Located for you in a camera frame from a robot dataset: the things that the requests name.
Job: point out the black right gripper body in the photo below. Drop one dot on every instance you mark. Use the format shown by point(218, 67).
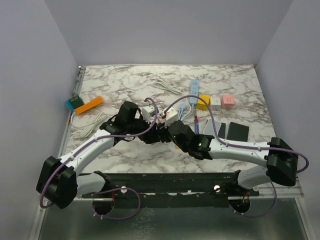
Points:
point(163, 132)

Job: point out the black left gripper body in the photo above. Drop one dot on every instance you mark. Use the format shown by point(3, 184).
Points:
point(136, 126)

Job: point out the orange power strip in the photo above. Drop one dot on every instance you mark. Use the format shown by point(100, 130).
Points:
point(87, 106)

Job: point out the yellow cube socket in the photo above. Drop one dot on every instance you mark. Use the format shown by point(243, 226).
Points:
point(203, 104)

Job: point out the white tiger cube socket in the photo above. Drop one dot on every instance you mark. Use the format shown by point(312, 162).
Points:
point(215, 103)

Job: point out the teal blue plug block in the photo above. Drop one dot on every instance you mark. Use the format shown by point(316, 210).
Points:
point(74, 102)

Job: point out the light blue power strip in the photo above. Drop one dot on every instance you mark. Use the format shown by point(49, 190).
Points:
point(194, 90)

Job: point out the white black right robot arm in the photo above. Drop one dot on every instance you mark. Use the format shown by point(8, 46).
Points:
point(274, 161)

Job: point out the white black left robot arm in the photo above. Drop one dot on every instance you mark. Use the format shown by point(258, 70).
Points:
point(77, 165)

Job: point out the blue red screwdriver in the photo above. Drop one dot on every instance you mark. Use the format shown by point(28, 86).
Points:
point(196, 124)

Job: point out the black block under box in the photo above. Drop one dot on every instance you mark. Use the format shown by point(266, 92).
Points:
point(222, 131)

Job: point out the black flat block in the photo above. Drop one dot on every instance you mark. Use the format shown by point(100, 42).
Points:
point(238, 132)

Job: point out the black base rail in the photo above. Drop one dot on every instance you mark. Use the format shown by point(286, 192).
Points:
point(154, 190)

